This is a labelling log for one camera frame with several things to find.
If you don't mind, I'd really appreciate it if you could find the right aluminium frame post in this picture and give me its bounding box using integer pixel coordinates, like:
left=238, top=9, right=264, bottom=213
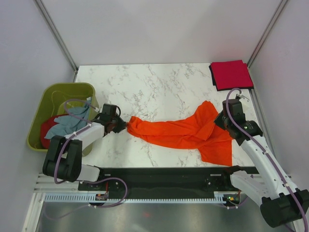
left=247, top=0, right=289, bottom=69

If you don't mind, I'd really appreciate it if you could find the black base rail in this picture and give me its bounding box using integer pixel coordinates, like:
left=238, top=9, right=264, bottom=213
left=78, top=166, right=258, bottom=199

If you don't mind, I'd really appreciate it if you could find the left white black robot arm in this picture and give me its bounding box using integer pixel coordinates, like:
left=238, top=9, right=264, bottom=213
left=42, top=104, right=126, bottom=190

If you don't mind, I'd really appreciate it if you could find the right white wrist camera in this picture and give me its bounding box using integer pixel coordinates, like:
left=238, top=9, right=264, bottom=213
left=236, top=94, right=250, bottom=102

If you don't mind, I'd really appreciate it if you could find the dark red t shirt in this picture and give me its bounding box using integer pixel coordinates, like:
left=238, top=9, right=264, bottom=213
left=40, top=114, right=67, bottom=149

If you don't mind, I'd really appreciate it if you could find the left aluminium frame post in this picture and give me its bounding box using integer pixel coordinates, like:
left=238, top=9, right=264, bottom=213
left=34, top=0, right=79, bottom=74

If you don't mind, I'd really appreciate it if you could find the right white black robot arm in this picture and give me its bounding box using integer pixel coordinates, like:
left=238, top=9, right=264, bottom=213
left=214, top=98, right=309, bottom=231

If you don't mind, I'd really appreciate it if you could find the aluminium frame post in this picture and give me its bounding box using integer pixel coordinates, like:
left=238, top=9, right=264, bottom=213
left=247, top=0, right=289, bottom=69
left=34, top=0, right=79, bottom=74

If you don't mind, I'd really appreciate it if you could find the light blue t shirt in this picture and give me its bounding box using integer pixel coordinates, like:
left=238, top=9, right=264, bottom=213
left=45, top=97, right=92, bottom=139

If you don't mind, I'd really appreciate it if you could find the orange t shirt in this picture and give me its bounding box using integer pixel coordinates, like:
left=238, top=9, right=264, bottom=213
left=127, top=101, right=232, bottom=166

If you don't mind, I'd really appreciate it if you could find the olive green plastic bin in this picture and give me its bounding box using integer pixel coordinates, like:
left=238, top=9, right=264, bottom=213
left=27, top=83, right=99, bottom=152

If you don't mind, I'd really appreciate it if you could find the white slotted cable duct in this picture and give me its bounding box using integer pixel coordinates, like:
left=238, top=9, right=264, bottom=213
left=44, top=193, right=226, bottom=204

